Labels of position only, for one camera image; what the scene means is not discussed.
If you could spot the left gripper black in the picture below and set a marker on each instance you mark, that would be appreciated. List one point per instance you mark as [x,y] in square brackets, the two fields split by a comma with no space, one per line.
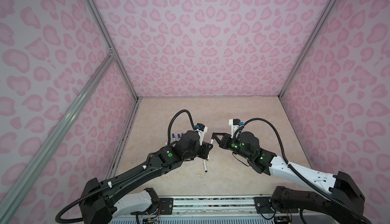
[205,150]

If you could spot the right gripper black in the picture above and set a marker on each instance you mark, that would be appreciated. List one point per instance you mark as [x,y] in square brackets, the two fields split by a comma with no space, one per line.
[225,140]

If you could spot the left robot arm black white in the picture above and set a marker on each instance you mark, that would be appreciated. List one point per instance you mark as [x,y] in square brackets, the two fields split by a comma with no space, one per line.
[99,197]

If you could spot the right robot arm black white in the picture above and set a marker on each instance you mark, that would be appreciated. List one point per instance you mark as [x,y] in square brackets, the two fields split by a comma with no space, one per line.
[337,196]

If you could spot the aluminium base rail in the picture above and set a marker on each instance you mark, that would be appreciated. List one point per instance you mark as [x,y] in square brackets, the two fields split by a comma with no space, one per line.
[244,209]

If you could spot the aluminium frame strut diagonal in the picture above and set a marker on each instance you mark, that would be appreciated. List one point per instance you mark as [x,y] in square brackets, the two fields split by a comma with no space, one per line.
[22,186]

